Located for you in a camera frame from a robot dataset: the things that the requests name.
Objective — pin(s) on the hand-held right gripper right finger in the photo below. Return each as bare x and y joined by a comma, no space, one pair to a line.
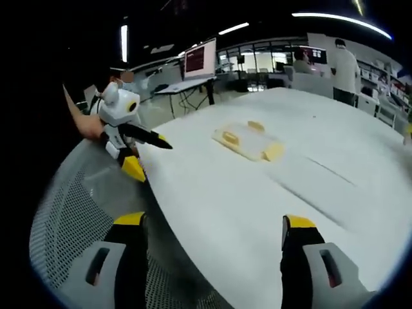
305,254

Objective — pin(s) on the dark computer monitor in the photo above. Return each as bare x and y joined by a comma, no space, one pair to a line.
318,55

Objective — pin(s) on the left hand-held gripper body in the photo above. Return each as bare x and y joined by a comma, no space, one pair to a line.
119,112

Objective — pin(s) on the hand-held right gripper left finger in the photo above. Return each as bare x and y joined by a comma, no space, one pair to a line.
128,257

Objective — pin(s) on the computer monitor with red screen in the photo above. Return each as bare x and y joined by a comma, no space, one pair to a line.
200,58

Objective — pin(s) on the yellow plastic buckle part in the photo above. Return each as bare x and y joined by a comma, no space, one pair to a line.
256,125
230,137

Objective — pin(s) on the white folding table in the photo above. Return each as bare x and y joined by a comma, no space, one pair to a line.
181,87

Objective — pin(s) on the storage shelves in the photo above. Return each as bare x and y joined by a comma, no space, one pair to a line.
386,80

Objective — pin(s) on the yellow plastic wedge piece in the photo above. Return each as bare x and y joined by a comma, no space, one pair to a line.
274,152

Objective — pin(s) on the ceiling light strip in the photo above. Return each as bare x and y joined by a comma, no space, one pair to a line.
347,20
124,43
234,28

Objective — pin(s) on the clear plastic tray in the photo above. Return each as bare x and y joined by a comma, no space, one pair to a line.
249,143

